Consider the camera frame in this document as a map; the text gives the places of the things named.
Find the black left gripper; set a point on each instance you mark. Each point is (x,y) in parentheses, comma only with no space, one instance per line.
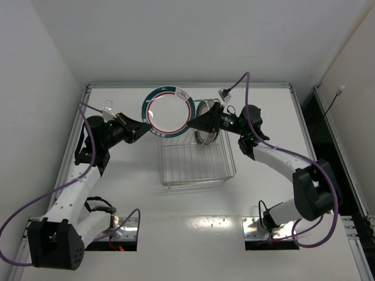
(126,127)

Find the wire dish rack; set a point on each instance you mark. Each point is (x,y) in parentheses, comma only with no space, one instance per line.
(184,164)

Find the white plate teal rim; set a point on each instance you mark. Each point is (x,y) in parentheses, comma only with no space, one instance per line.
(211,136)

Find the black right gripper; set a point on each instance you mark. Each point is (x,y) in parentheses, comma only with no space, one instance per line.
(214,117)

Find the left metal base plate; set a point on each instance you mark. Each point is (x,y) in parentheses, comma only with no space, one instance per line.
(121,230)

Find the green red striped plate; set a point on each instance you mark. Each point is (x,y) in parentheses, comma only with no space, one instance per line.
(200,135)
(168,109)

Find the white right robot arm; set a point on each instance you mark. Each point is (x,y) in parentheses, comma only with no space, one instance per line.
(315,188)

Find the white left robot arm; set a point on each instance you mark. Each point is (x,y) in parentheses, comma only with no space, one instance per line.
(58,240)

